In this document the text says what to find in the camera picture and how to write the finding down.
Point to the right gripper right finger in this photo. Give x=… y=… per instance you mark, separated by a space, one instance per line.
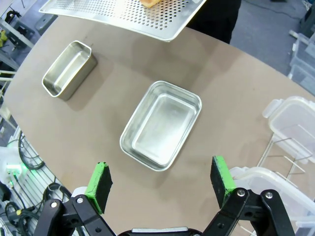
x=221 y=182

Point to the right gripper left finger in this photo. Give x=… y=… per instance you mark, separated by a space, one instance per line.
x=98 y=186

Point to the clear plastic snap lid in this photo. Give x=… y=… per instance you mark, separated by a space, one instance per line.
x=295 y=118
x=270 y=191

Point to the perforated metal baking tray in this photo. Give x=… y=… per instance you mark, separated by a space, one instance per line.
x=137 y=14

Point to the golden croissant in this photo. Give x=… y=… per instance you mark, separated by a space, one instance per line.
x=150 y=2

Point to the rectangular stainless steel container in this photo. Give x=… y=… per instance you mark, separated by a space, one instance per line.
x=162 y=123
x=66 y=71

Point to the stacked clear storage boxes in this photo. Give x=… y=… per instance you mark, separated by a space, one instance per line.
x=302 y=61

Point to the person in black shirt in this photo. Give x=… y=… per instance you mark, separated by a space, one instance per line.
x=216 y=19

